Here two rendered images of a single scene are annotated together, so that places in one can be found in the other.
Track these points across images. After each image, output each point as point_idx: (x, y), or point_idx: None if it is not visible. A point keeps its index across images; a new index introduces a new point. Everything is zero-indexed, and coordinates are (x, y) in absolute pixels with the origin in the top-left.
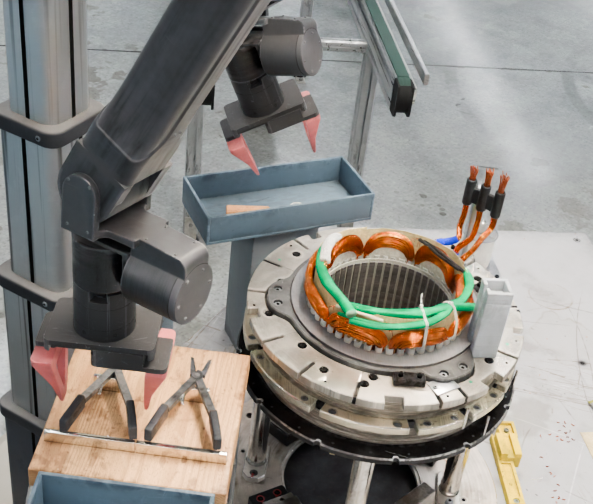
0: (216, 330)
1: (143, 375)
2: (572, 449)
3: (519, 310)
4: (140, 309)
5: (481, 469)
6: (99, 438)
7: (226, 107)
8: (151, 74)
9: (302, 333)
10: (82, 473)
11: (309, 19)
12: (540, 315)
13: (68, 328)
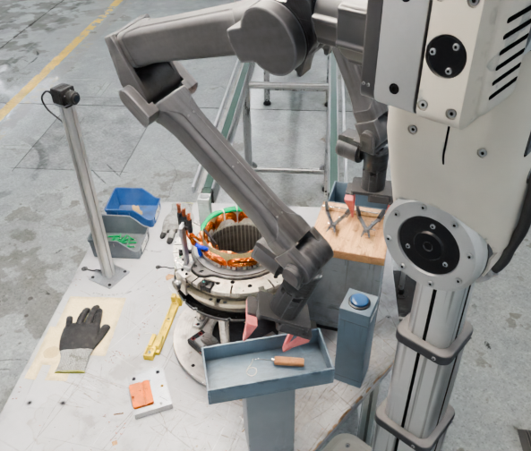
0: (299, 449)
1: (354, 239)
2: (117, 346)
3: (175, 242)
4: (359, 190)
5: (177, 330)
6: (369, 211)
7: (308, 325)
8: None
9: None
10: (373, 208)
11: (261, 238)
12: (56, 448)
13: (386, 184)
